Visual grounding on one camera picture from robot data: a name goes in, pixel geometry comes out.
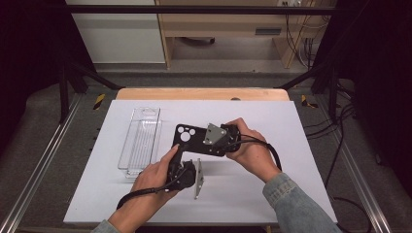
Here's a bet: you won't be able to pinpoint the white power strip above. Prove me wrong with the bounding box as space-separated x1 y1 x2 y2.
276 0 304 8

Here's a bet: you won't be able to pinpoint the clear plastic packaging box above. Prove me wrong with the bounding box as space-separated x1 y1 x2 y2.
117 107 163 180

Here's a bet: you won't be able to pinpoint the black slanted frame strut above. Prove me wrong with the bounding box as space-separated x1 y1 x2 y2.
274 60 340 123
58 60 124 124

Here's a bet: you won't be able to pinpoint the black horizontal frame bar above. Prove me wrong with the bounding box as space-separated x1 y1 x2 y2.
64 4 338 15

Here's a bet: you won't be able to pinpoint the white cabinet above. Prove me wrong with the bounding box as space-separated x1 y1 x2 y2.
64 0 166 64

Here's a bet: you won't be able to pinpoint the black hose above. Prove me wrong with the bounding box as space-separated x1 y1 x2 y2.
179 36 217 47

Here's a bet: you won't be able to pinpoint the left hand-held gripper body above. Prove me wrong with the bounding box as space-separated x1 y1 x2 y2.
166 157 205 200

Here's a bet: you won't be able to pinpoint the person's left hand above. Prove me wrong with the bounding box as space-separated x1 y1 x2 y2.
130 144 181 212

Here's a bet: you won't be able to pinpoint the aluminium floor rail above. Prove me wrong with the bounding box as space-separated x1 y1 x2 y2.
314 96 394 233
0 93 83 233

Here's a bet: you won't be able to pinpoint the hanging desk cables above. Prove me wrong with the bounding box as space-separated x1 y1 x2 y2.
284 13 328 70

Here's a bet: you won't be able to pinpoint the yellow black tape marker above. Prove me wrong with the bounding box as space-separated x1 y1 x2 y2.
92 93 107 111
300 94 319 110

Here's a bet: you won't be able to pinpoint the wooden table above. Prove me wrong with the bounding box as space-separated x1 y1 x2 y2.
116 86 291 102

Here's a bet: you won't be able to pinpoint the person's right hand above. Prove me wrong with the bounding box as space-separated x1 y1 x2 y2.
226 117 282 183

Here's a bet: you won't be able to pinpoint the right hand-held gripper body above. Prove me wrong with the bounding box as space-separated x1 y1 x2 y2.
203 122 242 153

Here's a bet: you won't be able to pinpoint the right hand-held gripper cable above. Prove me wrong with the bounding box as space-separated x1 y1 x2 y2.
231 134 283 173

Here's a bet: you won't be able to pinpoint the black floor cables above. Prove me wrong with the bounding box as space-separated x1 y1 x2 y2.
304 82 373 233

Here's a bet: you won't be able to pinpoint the wooden desk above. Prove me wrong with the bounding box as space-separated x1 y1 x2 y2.
154 0 338 70

